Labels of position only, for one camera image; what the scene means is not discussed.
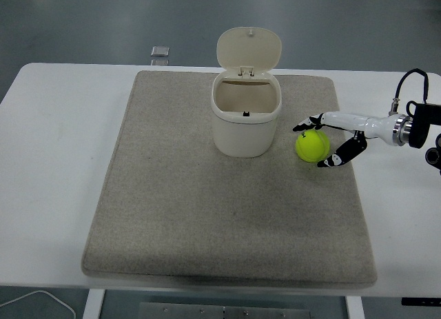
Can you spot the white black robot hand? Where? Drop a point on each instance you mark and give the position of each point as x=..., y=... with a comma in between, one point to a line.
x=375, y=126

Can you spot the yellow-green tennis ball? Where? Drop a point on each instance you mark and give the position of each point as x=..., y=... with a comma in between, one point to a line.
x=310, y=147

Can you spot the cream lidded bin box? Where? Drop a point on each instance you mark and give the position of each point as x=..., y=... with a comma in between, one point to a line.
x=241, y=136

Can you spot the black table control panel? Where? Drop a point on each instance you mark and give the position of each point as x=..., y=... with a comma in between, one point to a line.
x=422, y=301

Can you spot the white table leg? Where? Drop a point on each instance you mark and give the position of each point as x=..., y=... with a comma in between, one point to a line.
x=93, y=303
x=355, y=308

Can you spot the beige fabric mat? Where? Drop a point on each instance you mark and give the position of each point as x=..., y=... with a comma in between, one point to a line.
x=206, y=212

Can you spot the silver floor socket plate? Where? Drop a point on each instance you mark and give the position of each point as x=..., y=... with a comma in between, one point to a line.
x=160, y=51
x=159, y=62

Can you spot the grey metal plate with screws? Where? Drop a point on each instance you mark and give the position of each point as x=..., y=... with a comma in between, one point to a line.
x=179, y=311

